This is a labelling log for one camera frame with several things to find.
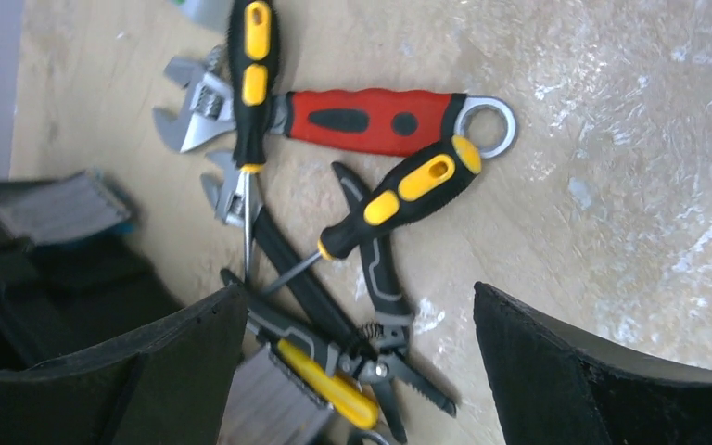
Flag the red handled adjustable wrench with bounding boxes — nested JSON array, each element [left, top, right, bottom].
[[152, 45, 517, 159]]

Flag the black yellow long screwdriver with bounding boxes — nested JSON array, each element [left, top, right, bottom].
[[227, 1, 281, 280]]

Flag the small black adjustable wrench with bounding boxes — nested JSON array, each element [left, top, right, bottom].
[[201, 150, 375, 360]]

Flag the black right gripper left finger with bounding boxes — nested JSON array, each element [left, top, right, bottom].
[[0, 286, 248, 444]]

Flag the black plastic toolbox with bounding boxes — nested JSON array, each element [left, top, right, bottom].
[[0, 181, 332, 444]]

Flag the black multi pliers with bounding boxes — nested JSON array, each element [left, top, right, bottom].
[[219, 160, 459, 445]]

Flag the green white bit box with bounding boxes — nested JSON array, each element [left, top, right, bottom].
[[170, 0, 234, 34]]

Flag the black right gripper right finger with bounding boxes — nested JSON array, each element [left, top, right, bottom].
[[474, 282, 712, 444]]

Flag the yellow handled screwdriver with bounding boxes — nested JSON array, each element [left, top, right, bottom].
[[276, 340, 379, 429]]

